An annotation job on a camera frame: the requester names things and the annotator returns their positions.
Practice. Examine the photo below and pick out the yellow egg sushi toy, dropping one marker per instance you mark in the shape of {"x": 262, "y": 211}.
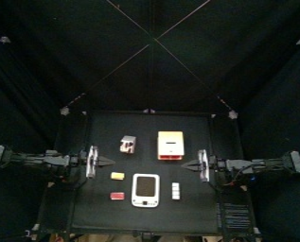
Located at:
{"x": 117, "y": 176}

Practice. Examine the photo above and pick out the orange and cream toy box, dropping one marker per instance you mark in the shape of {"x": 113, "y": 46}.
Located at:
{"x": 171, "y": 144}

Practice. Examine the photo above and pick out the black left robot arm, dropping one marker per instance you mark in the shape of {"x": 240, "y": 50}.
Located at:
{"x": 38, "y": 160}

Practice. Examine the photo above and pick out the red tuna sushi toy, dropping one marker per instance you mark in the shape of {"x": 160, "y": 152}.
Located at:
{"x": 117, "y": 196}

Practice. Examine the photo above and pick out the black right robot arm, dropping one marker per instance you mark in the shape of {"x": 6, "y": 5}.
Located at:
{"x": 258, "y": 164}

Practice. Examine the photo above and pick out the white tablet with black screen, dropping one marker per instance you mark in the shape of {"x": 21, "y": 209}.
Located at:
{"x": 145, "y": 190}

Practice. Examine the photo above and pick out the white segmented block strip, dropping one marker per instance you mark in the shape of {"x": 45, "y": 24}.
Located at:
{"x": 176, "y": 191}

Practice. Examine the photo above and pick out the white printed label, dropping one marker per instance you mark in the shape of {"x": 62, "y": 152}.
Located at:
{"x": 236, "y": 216}

